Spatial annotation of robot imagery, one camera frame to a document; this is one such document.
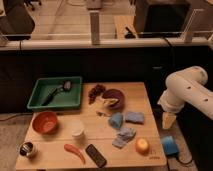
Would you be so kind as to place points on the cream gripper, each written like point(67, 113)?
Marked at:
point(167, 120)

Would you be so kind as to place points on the red chili pepper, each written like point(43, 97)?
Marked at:
point(74, 150)

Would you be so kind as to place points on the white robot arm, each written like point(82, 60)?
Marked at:
point(185, 86)

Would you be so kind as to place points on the green plastic tray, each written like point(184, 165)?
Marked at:
point(62, 101)

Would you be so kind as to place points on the blue folded cloth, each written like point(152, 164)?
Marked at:
point(134, 117)

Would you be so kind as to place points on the orange round fruit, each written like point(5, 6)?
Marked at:
point(142, 146)

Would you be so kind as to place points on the crumpled blue-grey cloth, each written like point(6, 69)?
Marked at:
point(124, 135)

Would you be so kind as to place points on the blue sponge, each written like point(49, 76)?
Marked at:
point(116, 121)

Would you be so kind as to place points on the wooden table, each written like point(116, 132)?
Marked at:
point(50, 148)

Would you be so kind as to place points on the purple bowl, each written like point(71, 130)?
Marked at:
point(114, 94)

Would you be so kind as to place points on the dark grape bunch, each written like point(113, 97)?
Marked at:
point(95, 91)

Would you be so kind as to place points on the black remote control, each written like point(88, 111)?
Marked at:
point(96, 156)

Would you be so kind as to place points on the white cup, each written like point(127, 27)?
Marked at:
point(77, 129)

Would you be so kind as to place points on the orange bowl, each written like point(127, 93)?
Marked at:
point(45, 122)

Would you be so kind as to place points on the small metal cup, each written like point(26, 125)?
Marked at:
point(27, 149)

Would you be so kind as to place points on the black office chair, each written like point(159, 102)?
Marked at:
point(17, 24)

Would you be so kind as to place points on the black handled brush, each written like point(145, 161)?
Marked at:
point(65, 86)

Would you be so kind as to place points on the white railing post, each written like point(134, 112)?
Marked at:
point(95, 30)

